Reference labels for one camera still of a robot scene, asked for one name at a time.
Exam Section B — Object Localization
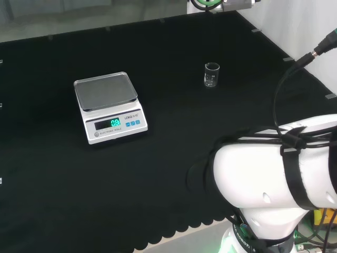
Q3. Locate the white electronic balance steel pan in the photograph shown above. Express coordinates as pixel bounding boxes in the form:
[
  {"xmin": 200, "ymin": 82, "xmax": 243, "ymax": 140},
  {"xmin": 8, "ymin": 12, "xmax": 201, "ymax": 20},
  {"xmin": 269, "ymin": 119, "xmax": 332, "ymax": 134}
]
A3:
[{"xmin": 73, "ymin": 71, "xmax": 149, "ymax": 145}]

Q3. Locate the black bench cloth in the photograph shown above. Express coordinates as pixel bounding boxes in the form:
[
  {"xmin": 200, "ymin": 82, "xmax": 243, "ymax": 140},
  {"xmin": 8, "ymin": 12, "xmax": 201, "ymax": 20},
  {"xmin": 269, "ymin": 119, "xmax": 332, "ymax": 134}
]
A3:
[{"xmin": 0, "ymin": 10, "xmax": 337, "ymax": 253}]

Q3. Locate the green cable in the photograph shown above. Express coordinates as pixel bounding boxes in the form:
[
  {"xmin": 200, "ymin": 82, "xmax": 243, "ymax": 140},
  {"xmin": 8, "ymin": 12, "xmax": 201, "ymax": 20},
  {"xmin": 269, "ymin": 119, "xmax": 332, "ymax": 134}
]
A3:
[{"xmin": 190, "ymin": 0, "xmax": 225, "ymax": 12}]

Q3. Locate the small clear glass beaker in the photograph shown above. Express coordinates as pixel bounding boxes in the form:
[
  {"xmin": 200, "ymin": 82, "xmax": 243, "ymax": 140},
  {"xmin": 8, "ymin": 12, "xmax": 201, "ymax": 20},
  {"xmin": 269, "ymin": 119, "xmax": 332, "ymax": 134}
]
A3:
[{"xmin": 204, "ymin": 62, "xmax": 221, "ymax": 89}]

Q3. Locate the yellow stop button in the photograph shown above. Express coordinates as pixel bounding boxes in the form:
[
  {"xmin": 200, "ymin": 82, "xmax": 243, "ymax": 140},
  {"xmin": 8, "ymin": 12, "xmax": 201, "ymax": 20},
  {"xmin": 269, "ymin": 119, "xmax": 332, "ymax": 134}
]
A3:
[{"xmin": 312, "ymin": 207, "xmax": 337, "ymax": 228}]

